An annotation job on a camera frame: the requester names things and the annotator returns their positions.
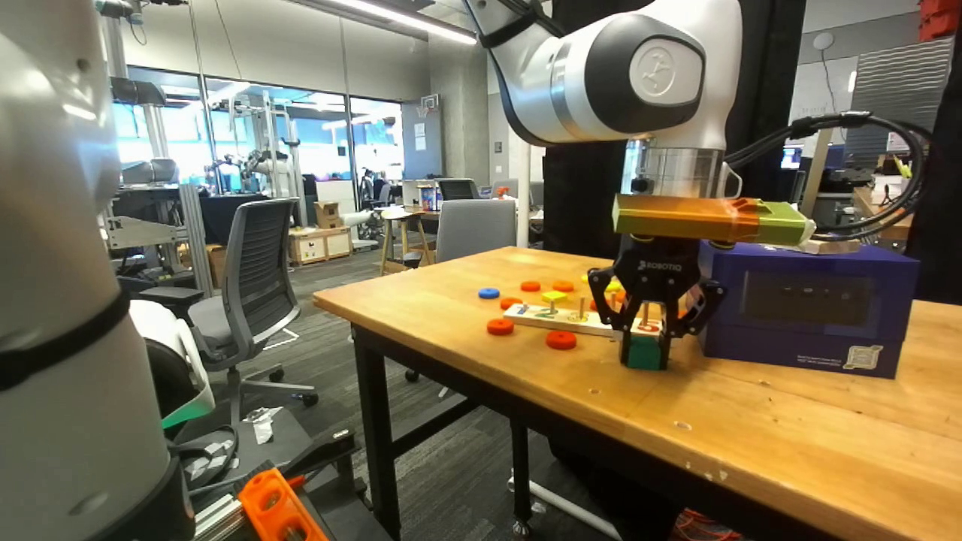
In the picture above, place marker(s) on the small wooden desk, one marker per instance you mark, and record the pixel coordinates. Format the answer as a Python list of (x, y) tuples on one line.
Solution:
[(400, 234)]

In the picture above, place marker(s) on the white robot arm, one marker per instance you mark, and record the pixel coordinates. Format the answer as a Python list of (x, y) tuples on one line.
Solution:
[(603, 78)]

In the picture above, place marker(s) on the wooden number puzzle board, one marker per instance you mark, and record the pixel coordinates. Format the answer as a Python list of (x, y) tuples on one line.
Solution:
[(560, 321)]

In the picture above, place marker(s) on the tan cardboard boxes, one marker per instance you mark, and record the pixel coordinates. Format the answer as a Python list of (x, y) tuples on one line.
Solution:
[(319, 245)]

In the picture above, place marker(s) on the grey mesh office chair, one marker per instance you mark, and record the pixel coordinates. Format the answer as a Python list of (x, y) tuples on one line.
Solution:
[(255, 271)]

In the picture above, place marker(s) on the ceiling light strip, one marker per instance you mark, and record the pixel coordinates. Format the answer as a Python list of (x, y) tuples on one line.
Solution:
[(400, 19)]

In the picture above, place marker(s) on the red hanging object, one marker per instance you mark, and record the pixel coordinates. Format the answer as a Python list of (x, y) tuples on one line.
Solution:
[(938, 19)]

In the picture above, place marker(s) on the orange green wrist camera mount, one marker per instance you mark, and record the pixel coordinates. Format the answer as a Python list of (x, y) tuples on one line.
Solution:
[(709, 220)]

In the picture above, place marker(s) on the red object under table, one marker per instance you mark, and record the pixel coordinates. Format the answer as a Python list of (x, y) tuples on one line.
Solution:
[(702, 526)]

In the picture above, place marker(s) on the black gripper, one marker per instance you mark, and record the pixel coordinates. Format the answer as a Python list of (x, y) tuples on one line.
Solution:
[(663, 266)]

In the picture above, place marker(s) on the white paper scrap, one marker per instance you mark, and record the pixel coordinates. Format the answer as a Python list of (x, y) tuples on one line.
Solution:
[(262, 421)]

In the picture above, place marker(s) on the blue round disc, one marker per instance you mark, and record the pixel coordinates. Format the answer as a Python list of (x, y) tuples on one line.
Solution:
[(489, 292)]

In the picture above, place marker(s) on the black table frame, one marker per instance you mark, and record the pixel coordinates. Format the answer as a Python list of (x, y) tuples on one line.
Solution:
[(376, 432)]

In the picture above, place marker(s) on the small green block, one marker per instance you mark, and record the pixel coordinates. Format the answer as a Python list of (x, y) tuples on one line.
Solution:
[(648, 349)]

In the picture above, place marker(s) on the white rounded shell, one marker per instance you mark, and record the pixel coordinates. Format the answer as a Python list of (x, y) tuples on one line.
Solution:
[(165, 341)]

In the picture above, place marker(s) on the orange plastic tool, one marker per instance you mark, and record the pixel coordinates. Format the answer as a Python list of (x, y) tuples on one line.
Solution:
[(273, 505)]

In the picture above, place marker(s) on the grey padded chair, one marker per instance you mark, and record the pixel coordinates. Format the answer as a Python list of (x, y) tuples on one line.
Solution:
[(473, 229)]

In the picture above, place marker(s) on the black curtain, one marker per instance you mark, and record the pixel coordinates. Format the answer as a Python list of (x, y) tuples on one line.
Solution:
[(581, 200), (943, 200)]

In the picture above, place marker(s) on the purple rectangular box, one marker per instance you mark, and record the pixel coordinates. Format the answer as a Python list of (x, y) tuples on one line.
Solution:
[(812, 304)]

